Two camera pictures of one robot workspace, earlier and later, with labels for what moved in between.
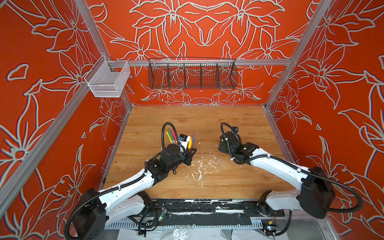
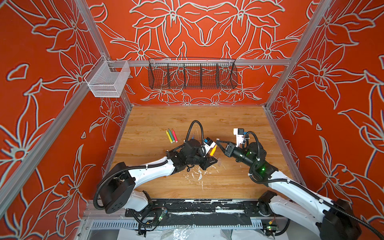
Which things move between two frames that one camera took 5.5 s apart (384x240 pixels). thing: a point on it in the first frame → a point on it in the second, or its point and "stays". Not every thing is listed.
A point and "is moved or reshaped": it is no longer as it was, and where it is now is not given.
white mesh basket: x=107 y=78 stays
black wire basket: x=192 y=73 stays
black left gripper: x=188 y=155 → x=205 y=163
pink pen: x=175 y=139 stays
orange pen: x=190 y=143 is moved or reshaped
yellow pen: x=169 y=136 stays
